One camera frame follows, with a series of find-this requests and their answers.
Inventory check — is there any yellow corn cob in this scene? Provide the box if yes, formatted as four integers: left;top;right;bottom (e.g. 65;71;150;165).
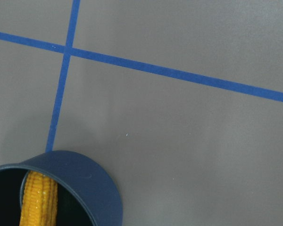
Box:
19;171;58;226

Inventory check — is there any dark blue saucepan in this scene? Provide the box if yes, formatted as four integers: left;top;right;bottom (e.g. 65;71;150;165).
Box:
0;151;123;226

